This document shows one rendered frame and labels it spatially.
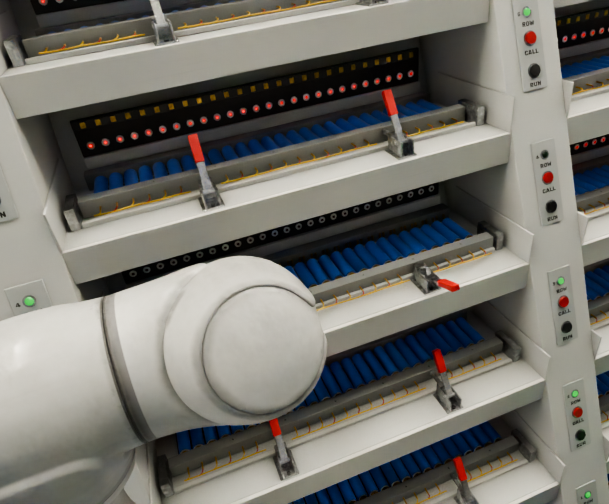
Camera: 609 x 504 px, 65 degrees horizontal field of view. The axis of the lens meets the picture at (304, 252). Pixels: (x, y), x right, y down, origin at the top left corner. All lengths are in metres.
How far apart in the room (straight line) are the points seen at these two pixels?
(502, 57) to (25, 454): 0.69
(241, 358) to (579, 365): 0.72
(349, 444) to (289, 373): 0.50
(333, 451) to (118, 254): 0.41
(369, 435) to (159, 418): 0.50
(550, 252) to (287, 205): 0.41
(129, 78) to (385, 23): 0.32
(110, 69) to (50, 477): 0.43
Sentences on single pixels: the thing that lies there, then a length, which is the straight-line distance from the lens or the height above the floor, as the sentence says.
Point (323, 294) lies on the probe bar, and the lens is 0.69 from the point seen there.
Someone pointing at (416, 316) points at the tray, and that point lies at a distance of 0.71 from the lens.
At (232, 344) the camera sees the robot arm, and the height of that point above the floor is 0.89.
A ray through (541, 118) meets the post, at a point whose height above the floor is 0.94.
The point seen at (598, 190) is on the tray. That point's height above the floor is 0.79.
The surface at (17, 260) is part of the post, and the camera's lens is 0.62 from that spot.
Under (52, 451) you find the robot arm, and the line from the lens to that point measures 0.32.
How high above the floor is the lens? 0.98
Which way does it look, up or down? 12 degrees down
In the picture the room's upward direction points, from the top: 14 degrees counter-clockwise
